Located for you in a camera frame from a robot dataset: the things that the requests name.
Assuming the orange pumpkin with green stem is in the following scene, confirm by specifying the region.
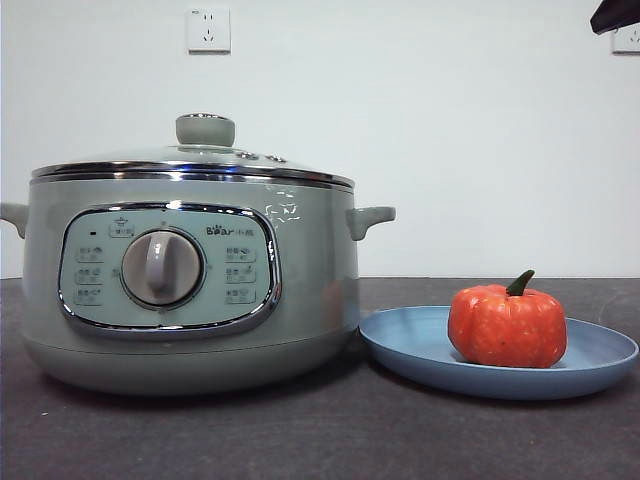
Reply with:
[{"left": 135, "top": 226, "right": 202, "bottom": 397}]
[{"left": 447, "top": 269, "right": 570, "bottom": 370}]

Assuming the glass lid with green knob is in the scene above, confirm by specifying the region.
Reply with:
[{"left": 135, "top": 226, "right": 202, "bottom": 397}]
[{"left": 30, "top": 112, "right": 350, "bottom": 184}]

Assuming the blue plate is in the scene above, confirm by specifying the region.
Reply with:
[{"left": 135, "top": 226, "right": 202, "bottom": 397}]
[{"left": 357, "top": 305, "right": 640, "bottom": 400}]

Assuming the pale green electric steamer pot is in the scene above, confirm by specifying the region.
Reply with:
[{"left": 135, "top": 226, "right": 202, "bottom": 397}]
[{"left": 0, "top": 172, "right": 397, "bottom": 398}]

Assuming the white wall socket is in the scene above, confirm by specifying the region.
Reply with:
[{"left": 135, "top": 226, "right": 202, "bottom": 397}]
[
  {"left": 612, "top": 19, "right": 640, "bottom": 55},
  {"left": 188, "top": 7, "right": 233, "bottom": 55}
]

